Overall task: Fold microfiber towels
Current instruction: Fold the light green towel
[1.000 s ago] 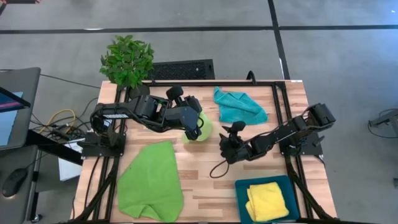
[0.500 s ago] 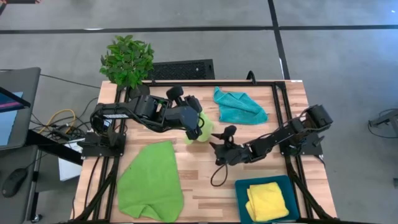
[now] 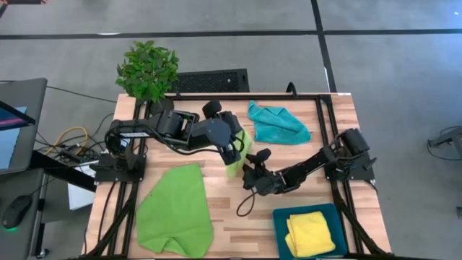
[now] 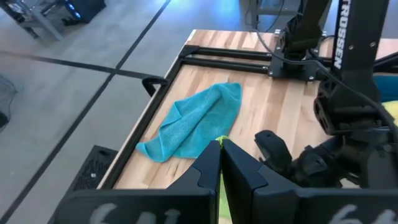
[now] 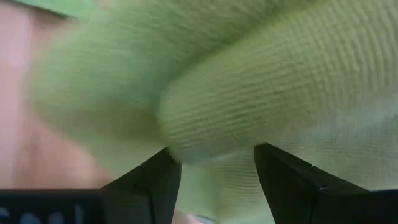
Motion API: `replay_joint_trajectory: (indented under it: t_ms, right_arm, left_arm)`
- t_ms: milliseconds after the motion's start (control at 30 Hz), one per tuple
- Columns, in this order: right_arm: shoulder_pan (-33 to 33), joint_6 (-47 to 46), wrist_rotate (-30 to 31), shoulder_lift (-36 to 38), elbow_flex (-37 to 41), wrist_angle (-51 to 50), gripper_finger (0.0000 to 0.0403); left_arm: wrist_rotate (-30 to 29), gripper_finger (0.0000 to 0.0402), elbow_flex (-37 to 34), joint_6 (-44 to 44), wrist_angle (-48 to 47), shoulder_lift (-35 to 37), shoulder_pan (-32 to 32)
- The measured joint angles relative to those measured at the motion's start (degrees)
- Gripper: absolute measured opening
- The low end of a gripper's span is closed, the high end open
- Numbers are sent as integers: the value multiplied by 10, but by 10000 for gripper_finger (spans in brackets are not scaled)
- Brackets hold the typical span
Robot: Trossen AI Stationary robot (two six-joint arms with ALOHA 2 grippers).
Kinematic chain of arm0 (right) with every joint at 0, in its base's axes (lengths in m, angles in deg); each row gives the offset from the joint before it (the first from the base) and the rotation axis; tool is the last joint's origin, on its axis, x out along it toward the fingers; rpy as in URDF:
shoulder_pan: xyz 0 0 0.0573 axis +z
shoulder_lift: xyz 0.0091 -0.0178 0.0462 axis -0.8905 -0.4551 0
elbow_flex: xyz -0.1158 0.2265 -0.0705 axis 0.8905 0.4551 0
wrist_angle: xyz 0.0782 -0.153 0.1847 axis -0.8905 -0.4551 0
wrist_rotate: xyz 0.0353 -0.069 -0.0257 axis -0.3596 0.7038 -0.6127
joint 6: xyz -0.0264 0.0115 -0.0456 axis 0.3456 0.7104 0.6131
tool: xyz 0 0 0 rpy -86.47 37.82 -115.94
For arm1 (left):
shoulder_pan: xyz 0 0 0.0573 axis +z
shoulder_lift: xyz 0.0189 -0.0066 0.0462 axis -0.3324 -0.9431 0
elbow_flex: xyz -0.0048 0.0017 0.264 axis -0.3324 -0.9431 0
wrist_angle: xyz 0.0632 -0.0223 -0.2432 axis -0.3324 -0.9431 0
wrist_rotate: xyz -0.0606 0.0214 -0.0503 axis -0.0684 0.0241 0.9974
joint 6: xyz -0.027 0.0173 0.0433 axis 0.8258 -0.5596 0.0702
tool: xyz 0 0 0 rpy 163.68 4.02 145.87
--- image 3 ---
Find tangled black cables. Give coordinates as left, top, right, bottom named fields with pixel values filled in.
left=35, top=111, right=117, bottom=165

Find green potted plant black pot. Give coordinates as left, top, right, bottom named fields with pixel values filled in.
left=115, top=39, right=180, bottom=117

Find white paper sheet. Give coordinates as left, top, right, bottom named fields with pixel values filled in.
left=67, top=160, right=98, bottom=212

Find teal microfiber towel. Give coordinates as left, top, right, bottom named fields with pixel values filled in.
left=247, top=100, right=313, bottom=147

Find grey stand base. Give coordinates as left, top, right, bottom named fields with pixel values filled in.
left=427, top=126, right=462, bottom=162

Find thin black floor cable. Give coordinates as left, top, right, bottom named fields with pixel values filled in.
left=46, top=85, right=118, bottom=104

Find grey side desk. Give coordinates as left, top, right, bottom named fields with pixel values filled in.
left=0, top=77, right=49, bottom=260

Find black computer mouse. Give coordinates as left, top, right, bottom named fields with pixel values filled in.
left=1, top=194, right=33, bottom=230

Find yellow microfiber towel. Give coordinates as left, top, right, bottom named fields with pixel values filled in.
left=284, top=211, right=337, bottom=259

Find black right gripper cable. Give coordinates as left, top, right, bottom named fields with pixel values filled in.
left=235, top=190, right=258, bottom=218

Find blue plastic tray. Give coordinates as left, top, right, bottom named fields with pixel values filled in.
left=272, top=202, right=349, bottom=260

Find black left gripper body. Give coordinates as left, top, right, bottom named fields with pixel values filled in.
left=190, top=118, right=244, bottom=150

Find black metal beam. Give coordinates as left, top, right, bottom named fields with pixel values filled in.
left=30, top=149, right=98, bottom=193

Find yellow floor cable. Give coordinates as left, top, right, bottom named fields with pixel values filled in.
left=43, top=126, right=90, bottom=157

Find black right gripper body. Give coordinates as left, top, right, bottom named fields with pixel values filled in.
left=241, top=162, right=287, bottom=198

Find lime green microfiber towel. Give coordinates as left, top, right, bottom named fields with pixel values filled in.
left=226, top=129, right=255, bottom=179

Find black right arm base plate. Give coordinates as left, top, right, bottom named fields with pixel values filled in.
left=323, top=151, right=377, bottom=182

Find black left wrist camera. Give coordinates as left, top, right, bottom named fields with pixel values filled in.
left=219, top=142, right=243, bottom=167

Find black aluminium table frame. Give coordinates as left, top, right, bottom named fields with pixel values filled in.
left=81, top=92, right=393, bottom=260

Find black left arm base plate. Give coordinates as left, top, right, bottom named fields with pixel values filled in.
left=90, top=151, right=147, bottom=183

